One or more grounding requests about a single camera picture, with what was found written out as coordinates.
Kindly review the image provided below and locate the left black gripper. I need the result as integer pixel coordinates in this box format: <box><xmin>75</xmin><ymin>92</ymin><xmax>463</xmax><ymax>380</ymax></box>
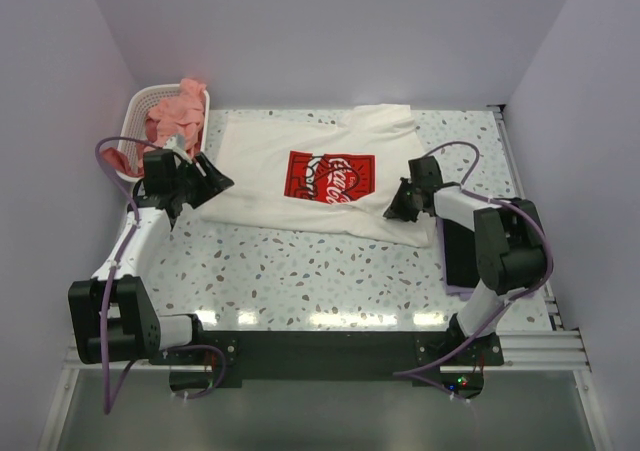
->
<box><xmin>171</xmin><ymin>152</ymin><xmax>233</xmax><ymax>209</ymax></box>

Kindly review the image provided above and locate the white t-shirt red print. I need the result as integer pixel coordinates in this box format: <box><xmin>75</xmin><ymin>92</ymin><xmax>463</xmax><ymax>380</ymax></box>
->
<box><xmin>200</xmin><ymin>104</ymin><xmax>435</xmax><ymax>248</ymax></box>

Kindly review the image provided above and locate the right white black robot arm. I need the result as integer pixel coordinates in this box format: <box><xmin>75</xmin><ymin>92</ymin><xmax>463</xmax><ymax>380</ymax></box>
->
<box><xmin>384</xmin><ymin>156</ymin><xmax>551</xmax><ymax>364</ymax></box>

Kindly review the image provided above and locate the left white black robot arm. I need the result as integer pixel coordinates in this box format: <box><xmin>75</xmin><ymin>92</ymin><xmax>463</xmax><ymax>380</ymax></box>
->
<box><xmin>68</xmin><ymin>149</ymin><xmax>234</xmax><ymax>364</ymax></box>

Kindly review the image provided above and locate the pink crumpled t-shirt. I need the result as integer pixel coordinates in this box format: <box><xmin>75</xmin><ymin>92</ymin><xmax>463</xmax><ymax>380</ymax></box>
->
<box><xmin>124</xmin><ymin>78</ymin><xmax>209</xmax><ymax>158</ymax></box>

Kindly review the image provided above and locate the white plastic laundry basket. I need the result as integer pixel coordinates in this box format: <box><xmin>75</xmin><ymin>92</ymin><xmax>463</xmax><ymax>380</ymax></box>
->
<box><xmin>105</xmin><ymin>78</ymin><xmax>210</xmax><ymax>183</ymax></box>

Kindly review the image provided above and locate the folded lavender t-shirt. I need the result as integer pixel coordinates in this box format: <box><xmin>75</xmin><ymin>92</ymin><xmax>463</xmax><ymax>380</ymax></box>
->
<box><xmin>435</xmin><ymin>215</ymin><xmax>481</xmax><ymax>302</ymax></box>

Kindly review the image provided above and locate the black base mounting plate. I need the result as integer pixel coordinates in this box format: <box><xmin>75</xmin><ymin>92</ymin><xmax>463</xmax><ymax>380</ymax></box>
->
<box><xmin>150</xmin><ymin>331</ymin><xmax>505</xmax><ymax>395</ymax></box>

